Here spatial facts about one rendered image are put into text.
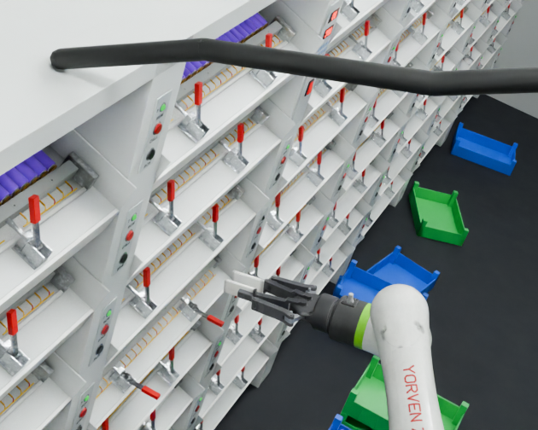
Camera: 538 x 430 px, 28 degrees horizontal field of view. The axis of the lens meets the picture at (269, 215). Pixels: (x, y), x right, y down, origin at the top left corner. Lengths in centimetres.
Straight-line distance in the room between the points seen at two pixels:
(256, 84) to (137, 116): 52
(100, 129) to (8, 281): 26
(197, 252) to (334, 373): 161
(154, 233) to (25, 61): 57
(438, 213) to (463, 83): 360
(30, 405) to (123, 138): 48
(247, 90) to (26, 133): 78
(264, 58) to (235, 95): 71
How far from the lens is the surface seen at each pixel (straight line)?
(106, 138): 147
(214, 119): 176
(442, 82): 108
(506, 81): 106
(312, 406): 348
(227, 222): 219
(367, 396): 309
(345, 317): 209
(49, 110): 121
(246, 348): 307
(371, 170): 370
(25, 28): 136
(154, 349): 213
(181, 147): 167
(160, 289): 197
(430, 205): 470
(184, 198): 188
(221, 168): 199
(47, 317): 157
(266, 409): 340
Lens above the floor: 231
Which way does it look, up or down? 33 degrees down
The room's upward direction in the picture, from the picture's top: 19 degrees clockwise
